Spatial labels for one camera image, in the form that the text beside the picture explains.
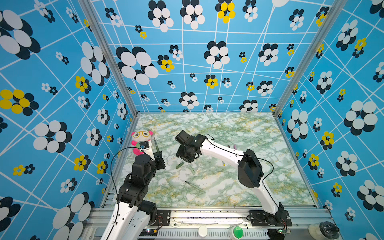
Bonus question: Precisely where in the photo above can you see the green push button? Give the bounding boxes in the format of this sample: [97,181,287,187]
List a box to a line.
[228,226,244,240]

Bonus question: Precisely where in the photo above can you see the aluminium front rail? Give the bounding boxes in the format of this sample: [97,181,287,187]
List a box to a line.
[63,207,339,240]

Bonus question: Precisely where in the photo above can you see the left aluminium corner post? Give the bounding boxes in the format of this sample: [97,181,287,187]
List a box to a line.
[79,0,138,119]

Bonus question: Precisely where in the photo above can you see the aluminium corner post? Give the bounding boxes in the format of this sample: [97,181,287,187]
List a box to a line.
[273,0,347,119]
[79,0,138,119]

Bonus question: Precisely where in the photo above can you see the right aluminium corner post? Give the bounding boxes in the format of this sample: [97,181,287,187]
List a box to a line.
[273,0,347,119]

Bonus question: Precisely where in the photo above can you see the dark green gel pen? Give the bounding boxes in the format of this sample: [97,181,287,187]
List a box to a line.
[184,181,204,192]

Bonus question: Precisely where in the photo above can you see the pink green plush toy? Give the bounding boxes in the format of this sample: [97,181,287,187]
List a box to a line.
[131,131,154,156]

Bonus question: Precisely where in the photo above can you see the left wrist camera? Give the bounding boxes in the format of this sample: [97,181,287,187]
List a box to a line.
[139,140,155,161]

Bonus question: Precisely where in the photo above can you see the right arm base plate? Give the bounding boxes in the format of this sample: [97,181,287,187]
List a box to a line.
[246,210,293,228]

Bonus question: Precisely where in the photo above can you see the white push button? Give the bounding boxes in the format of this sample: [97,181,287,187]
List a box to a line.
[198,226,208,239]

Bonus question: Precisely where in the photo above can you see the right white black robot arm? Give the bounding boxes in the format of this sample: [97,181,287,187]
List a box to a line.
[175,131,284,226]

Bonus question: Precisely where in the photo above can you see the light green pen cap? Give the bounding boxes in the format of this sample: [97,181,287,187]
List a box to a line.
[188,166,196,175]

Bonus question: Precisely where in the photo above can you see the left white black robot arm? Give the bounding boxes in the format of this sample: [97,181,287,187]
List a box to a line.
[102,151,166,240]

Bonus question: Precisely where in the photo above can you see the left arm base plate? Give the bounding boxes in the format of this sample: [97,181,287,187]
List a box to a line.
[149,210,171,227]

